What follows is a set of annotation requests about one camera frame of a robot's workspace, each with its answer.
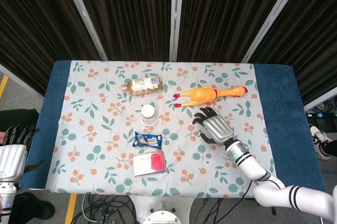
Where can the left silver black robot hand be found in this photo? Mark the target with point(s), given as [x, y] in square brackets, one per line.
[11, 159]

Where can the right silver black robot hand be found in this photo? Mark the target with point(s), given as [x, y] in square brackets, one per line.
[217, 129]

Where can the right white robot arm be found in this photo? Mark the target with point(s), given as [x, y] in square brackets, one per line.
[252, 164]

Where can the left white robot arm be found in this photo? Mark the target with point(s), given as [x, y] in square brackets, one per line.
[6, 195]

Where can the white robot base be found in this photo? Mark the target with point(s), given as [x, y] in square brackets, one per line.
[163, 208]

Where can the yellow rubber chicken toy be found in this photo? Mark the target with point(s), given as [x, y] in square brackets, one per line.
[200, 95]

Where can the black trouser leg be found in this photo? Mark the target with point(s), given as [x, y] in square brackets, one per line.
[15, 120]
[330, 149]

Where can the black shoe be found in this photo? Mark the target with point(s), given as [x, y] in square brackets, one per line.
[34, 208]

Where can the red flat case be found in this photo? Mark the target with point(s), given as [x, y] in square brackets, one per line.
[158, 162]

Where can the blue table cover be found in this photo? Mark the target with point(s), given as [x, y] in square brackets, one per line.
[284, 118]

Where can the white paper cup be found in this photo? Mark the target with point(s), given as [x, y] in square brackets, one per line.
[148, 114]

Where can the blue Oreo cookie pack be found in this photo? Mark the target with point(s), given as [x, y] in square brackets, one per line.
[147, 140]

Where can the clear plastic tea bottle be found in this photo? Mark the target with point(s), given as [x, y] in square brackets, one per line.
[142, 86]

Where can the floral leaf and fruit tablecloth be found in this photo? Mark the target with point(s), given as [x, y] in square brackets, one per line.
[105, 140]

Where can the white and black sneaker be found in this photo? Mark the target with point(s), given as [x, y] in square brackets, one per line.
[318, 140]

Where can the dark pleated partition panel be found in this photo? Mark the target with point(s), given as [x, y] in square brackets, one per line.
[310, 37]
[34, 29]
[223, 16]
[126, 16]

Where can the white partition post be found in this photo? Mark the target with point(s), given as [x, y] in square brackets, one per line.
[175, 16]
[84, 16]
[273, 16]

